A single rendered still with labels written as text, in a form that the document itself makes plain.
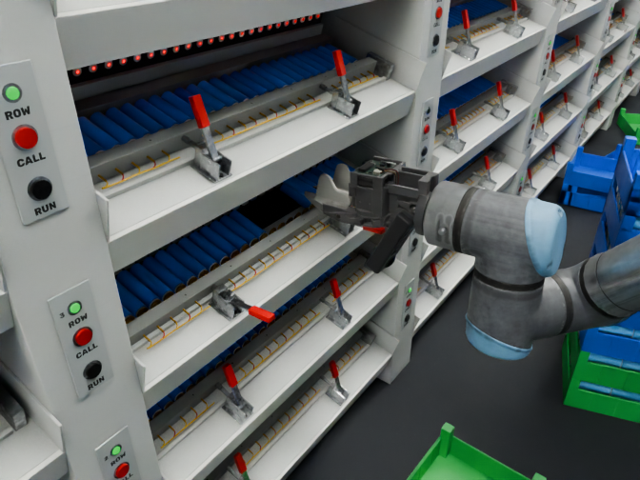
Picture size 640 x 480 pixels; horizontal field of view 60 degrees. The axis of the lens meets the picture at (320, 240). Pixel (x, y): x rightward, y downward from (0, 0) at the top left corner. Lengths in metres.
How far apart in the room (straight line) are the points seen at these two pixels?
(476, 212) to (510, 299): 0.12
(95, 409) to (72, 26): 0.37
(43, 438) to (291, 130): 0.46
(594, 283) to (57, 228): 0.63
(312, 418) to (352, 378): 0.14
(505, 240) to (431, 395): 0.68
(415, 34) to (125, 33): 0.55
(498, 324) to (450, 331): 0.75
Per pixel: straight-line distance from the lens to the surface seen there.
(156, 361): 0.69
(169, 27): 0.56
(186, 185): 0.63
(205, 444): 0.86
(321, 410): 1.14
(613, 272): 0.78
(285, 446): 1.09
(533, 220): 0.71
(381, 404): 1.30
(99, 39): 0.52
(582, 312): 0.83
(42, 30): 0.48
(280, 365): 0.94
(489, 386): 1.38
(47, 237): 0.52
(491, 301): 0.75
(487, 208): 0.72
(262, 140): 0.72
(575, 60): 2.15
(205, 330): 0.73
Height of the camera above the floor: 0.95
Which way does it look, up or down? 31 degrees down
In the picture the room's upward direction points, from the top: straight up
